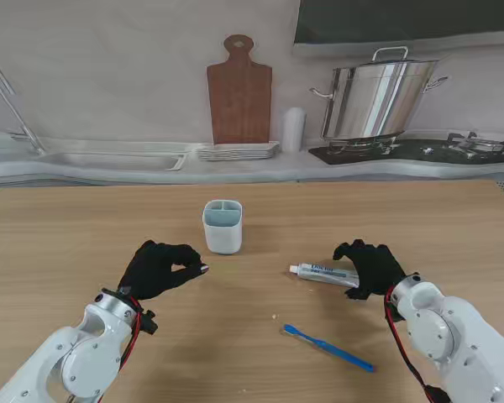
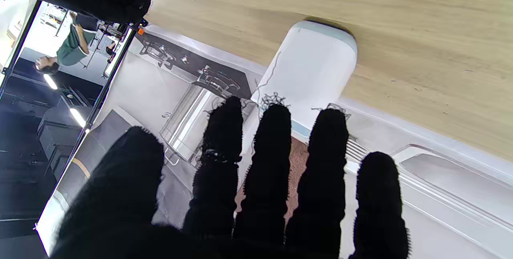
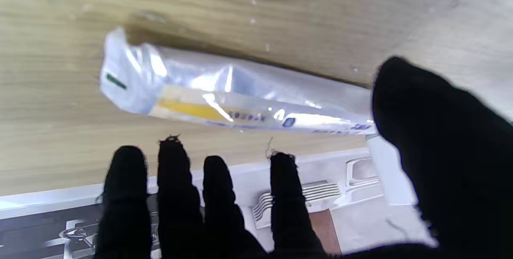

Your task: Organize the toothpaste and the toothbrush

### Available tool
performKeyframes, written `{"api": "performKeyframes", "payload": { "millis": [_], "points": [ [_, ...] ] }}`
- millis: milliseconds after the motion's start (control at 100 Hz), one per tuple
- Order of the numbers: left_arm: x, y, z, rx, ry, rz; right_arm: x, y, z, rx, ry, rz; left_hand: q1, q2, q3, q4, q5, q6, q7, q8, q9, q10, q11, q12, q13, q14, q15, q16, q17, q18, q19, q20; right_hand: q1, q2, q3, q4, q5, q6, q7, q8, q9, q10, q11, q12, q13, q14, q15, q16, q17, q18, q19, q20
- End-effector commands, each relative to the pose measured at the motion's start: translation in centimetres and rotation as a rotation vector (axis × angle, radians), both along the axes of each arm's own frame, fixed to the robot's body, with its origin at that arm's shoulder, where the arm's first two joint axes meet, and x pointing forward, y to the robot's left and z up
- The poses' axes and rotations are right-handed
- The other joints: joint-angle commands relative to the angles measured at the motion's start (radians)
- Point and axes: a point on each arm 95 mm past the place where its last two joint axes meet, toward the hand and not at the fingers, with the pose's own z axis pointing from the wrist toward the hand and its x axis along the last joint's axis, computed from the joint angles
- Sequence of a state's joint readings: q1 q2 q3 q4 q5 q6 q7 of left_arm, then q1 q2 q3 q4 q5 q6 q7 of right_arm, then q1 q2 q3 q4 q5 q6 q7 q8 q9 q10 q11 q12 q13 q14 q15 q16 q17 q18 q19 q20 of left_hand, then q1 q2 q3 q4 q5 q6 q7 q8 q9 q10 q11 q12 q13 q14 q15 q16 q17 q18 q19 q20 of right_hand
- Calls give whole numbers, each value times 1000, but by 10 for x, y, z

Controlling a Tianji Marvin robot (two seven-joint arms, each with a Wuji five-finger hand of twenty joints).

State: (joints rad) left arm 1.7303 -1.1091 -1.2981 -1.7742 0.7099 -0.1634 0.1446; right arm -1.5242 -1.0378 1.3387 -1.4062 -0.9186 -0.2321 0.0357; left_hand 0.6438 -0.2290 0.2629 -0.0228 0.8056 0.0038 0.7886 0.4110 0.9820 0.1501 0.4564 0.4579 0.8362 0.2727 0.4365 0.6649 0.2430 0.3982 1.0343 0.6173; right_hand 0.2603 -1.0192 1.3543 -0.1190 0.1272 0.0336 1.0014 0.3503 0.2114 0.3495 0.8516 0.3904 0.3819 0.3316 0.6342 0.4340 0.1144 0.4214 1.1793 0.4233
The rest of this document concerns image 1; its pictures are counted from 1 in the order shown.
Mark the white cylinder container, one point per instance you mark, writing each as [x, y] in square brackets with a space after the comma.
[293, 130]

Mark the stainless steel stockpot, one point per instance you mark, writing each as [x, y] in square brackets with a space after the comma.
[374, 101]

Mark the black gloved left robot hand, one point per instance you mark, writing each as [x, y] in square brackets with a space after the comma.
[151, 273]

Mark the brown wooden cutting board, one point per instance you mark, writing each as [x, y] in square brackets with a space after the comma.
[240, 101]

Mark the white toothpaste tube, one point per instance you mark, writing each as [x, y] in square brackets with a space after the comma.
[323, 273]

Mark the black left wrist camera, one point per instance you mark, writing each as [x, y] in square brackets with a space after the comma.
[149, 324]

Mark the black gas stove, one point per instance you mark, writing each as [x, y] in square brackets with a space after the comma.
[411, 152]

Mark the white toothbrush holder cup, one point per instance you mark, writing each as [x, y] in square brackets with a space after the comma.
[222, 235]

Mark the chrome faucet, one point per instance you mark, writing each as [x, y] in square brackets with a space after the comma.
[17, 113]

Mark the stainless steel sink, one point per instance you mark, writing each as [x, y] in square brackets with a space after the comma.
[113, 161]

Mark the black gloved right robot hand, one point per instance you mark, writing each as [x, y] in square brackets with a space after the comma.
[378, 268]

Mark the blue toothbrush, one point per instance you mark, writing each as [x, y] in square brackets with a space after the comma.
[332, 347]

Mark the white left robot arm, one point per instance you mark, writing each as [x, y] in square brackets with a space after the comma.
[75, 352]

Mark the stack of white plates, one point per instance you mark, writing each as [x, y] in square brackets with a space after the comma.
[237, 152]

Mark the dark range hood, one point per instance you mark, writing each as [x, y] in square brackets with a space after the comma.
[403, 21]

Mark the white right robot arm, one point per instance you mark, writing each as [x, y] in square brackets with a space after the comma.
[453, 336]

